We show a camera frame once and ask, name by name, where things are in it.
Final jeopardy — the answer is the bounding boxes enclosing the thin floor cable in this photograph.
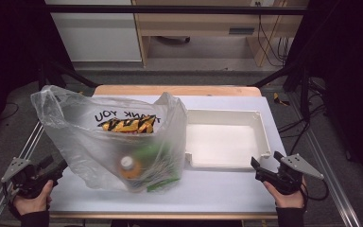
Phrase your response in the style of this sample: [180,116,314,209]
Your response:
[0,102,20,121]

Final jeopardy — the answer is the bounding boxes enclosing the black floor cables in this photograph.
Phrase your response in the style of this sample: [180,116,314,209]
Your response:
[277,79,329,155]

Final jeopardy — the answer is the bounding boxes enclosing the green snack packet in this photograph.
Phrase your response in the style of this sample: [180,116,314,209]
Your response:
[131,143,182,193]

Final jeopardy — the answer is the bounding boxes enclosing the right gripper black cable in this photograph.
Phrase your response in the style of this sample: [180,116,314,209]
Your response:
[300,183,310,209]

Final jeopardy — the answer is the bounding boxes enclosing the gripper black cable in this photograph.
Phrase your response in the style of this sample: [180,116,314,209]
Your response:
[1,181,17,206]
[300,183,310,209]

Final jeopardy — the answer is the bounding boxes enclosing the black curtain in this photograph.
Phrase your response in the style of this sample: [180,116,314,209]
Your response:
[283,0,363,183]
[0,0,74,140]

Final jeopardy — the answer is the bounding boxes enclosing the black stand leg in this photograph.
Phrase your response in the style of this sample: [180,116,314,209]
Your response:
[37,60,100,93]
[250,62,311,121]

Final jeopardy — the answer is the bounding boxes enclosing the black desk cables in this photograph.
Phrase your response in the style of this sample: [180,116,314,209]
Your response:
[254,1,292,67]

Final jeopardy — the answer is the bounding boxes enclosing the aluminium rail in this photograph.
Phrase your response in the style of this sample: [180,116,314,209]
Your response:
[0,121,45,227]
[287,91,362,227]

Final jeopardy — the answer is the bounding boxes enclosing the white cabinet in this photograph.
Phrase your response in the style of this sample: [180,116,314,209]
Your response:
[45,0,143,62]

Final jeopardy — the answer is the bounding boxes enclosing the white table mat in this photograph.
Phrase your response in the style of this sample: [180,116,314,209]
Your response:
[48,94,287,216]

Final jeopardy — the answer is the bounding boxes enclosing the person's left hand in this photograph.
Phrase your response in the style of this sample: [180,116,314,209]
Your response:
[12,180,54,216]

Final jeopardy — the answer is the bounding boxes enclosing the orange black chip bag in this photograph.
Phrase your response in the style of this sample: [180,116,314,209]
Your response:
[97,114,158,135]

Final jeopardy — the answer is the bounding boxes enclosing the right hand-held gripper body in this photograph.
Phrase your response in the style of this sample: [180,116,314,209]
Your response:
[254,153,325,195]

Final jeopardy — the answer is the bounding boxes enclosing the wooden table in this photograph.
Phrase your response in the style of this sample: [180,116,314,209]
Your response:
[49,84,278,220]

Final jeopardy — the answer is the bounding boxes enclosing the yellow black tape piece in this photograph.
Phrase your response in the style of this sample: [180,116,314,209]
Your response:
[272,92,291,107]

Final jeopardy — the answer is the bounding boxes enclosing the person's right hand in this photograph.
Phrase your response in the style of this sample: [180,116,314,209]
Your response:
[262,182,306,209]

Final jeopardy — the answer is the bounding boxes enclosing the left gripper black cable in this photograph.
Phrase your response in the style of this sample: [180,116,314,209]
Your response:
[1,181,17,206]

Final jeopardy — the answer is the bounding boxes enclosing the orange juice bottle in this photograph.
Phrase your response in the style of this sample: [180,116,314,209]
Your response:
[117,155,143,193]

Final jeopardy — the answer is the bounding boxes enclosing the white tray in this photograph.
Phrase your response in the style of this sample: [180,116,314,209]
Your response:
[183,108,272,173]

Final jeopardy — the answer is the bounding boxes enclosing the black horizontal bar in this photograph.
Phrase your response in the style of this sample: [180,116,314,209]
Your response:
[43,4,308,16]

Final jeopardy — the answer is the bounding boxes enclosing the wooden desk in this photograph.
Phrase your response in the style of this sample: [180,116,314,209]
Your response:
[131,0,310,68]

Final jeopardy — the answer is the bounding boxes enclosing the black floor cable loop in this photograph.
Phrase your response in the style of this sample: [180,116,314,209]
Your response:
[305,178,330,202]

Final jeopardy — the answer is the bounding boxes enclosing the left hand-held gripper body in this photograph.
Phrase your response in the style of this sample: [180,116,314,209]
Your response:
[1,156,59,200]

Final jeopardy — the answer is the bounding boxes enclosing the clear plastic bag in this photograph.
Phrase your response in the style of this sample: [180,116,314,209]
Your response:
[30,84,188,194]

